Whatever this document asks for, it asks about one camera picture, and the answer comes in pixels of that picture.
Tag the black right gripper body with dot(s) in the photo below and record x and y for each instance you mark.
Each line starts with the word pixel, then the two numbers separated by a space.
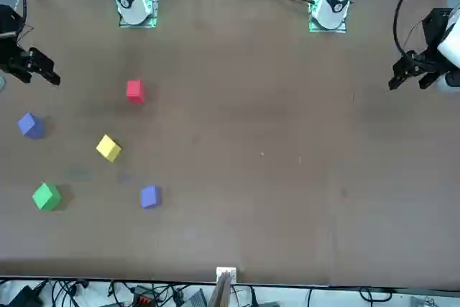
pixel 9 26

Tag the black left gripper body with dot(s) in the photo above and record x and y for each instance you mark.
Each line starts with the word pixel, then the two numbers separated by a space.
pixel 435 30

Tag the red cube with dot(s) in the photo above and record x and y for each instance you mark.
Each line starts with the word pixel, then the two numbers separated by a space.
pixel 135 91

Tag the purple cube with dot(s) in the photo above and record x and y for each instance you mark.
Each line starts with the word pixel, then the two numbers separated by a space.
pixel 31 125
pixel 150 197

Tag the yellow cube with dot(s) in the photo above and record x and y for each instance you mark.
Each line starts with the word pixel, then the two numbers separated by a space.
pixel 108 148

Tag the green cube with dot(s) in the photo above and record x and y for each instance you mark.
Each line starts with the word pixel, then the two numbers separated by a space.
pixel 46 196

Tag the black power adapter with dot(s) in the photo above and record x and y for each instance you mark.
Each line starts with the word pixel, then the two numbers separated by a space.
pixel 26 297

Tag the red and black device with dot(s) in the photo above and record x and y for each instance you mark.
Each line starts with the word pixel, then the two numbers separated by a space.
pixel 143 299

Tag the grey flat device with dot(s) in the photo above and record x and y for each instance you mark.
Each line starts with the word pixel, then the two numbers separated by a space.
pixel 196 300

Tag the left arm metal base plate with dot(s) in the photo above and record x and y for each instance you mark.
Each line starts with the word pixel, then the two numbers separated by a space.
pixel 312 24

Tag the white table edge bracket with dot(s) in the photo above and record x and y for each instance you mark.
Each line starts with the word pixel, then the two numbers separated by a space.
pixel 226 271

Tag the camera mount post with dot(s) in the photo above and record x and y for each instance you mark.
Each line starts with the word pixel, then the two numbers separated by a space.
pixel 222 292

